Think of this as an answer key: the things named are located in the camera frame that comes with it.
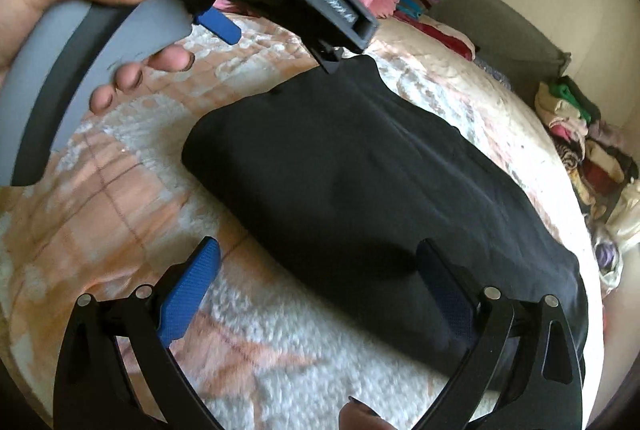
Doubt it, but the peach patterned blanket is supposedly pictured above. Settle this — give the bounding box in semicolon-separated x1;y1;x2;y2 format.
0;0;606;430

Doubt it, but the cream curtain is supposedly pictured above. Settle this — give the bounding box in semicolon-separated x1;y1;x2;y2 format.
607;183;640;251

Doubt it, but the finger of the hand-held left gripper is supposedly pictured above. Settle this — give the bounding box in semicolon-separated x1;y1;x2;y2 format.
194;8;241;45
312;40;347;75

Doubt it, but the grey headboard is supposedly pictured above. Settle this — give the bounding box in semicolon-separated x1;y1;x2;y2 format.
340;0;571;111

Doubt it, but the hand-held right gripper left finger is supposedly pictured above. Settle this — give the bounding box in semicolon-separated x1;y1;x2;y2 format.
52;236;223;430

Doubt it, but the grey knit cloth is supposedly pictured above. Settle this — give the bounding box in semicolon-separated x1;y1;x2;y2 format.
475;55;512;87

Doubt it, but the white bag of clothes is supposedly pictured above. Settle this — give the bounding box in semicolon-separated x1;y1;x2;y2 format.
590;230;626;296

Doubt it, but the red garment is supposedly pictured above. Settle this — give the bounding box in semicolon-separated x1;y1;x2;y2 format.
415;18;476;61

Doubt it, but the pile of folded clothes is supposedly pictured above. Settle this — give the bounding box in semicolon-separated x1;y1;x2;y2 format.
534;78;640;216

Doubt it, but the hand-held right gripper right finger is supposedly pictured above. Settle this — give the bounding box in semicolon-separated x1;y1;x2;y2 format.
415;237;586;430

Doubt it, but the black shirt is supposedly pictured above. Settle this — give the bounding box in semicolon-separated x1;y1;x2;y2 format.
181;53;588;393

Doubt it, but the person's right hand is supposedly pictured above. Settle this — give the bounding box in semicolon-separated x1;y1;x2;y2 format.
339;397;396;430

